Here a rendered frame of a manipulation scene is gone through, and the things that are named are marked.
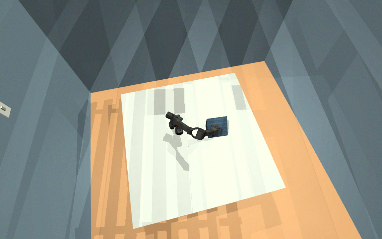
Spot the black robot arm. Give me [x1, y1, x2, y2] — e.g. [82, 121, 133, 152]
[166, 112, 221, 140]

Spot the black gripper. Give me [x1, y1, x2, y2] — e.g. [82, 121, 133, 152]
[176, 126, 183, 135]

